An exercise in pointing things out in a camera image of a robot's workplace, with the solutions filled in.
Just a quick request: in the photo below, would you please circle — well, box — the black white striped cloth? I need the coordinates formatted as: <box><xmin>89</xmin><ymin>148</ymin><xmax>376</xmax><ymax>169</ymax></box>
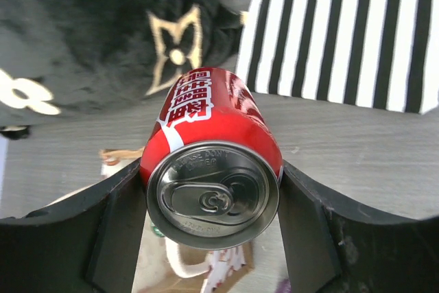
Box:
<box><xmin>235</xmin><ymin>0</ymin><xmax>438</xmax><ymax>114</ymax></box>

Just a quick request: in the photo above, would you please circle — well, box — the black floral plush blanket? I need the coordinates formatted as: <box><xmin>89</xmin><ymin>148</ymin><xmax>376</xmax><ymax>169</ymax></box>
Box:
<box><xmin>1</xmin><ymin>0</ymin><xmax>246</xmax><ymax>140</ymax></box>

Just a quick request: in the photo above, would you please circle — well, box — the purple Fanta can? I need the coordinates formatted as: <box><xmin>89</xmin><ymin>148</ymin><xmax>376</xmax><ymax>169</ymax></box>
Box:
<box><xmin>275</xmin><ymin>279</ymin><xmax>292</xmax><ymax>293</ymax></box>

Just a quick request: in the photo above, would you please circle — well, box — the brown burlap canvas bag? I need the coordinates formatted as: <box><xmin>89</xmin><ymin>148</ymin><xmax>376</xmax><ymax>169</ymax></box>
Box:
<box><xmin>99</xmin><ymin>147</ymin><xmax>257</xmax><ymax>293</ymax></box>

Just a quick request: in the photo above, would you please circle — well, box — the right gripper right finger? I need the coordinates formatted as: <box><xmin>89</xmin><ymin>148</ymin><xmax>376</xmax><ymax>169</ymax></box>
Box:
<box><xmin>278</xmin><ymin>163</ymin><xmax>438</xmax><ymax>292</ymax></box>

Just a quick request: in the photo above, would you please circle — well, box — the red cola can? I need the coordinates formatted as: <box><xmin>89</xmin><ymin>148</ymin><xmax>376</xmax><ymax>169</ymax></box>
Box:
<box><xmin>140</xmin><ymin>67</ymin><xmax>283</xmax><ymax>250</ymax></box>

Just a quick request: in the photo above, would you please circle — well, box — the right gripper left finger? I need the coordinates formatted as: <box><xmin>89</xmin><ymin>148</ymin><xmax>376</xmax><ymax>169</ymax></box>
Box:
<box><xmin>1</xmin><ymin>161</ymin><xmax>146</xmax><ymax>292</ymax></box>

